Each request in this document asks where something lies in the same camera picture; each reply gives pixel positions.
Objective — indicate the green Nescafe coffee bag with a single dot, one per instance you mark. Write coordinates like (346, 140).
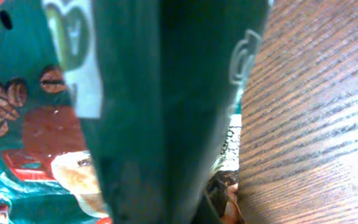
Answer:
(117, 111)

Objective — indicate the brown white snack bag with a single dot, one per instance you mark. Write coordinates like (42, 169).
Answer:
(222, 189)

